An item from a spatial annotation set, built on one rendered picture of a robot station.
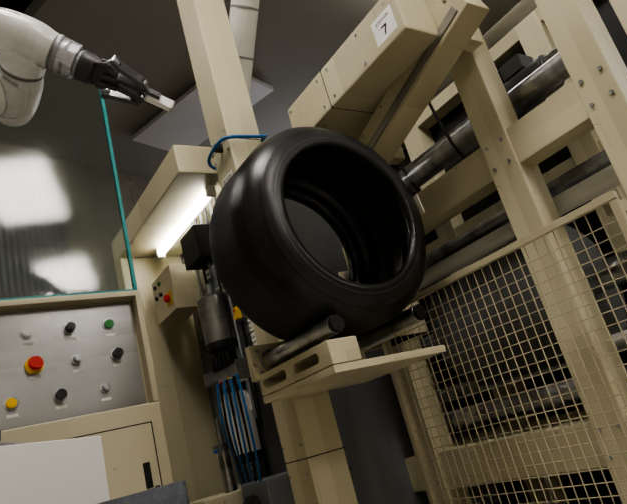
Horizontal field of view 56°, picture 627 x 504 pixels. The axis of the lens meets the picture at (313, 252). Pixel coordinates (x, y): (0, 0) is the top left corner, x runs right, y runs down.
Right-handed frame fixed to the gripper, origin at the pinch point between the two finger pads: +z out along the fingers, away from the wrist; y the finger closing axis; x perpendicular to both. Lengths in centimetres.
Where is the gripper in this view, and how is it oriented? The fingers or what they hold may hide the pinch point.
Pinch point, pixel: (159, 100)
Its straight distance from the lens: 156.3
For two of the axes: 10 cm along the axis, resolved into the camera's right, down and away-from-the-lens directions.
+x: 1.2, -7.8, 6.1
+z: 8.8, 3.7, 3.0
